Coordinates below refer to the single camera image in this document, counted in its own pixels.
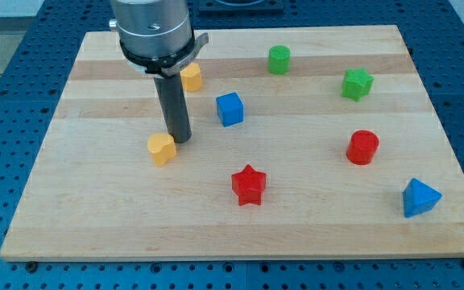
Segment yellow heart block front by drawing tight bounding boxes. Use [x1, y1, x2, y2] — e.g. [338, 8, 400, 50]
[147, 133, 177, 167]

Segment green cylinder block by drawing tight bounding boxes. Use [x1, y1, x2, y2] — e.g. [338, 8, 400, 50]
[268, 45, 291, 75]

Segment blue triangle block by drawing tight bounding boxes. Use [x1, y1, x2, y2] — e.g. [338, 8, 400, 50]
[403, 178, 442, 218]

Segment blue cube block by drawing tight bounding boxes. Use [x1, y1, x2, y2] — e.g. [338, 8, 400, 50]
[216, 92, 244, 126]

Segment yellow heart block rear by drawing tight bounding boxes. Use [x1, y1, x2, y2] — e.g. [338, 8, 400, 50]
[180, 63, 203, 93]

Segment wooden board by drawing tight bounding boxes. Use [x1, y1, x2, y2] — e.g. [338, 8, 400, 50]
[0, 25, 464, 262]

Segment yellow heart block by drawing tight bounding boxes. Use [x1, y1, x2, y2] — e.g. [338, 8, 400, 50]
[147, 133, 177, 167]
[180, 63, 203, 93]

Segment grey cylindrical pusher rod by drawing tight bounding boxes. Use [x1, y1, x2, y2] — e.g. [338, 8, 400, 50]
[154, 73, 192, 143]

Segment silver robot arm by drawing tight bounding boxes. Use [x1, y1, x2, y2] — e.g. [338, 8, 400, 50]
[110, 0, 209, 77]

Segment red cylinder block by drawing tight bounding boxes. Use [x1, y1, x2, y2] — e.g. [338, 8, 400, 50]
[346, 130, 379, 165]

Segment red star block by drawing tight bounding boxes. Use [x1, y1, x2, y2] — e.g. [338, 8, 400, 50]
[231, 164, 267, 206]

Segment green star block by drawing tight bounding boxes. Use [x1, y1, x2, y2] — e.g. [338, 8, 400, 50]
[342, 68, 375, 102]

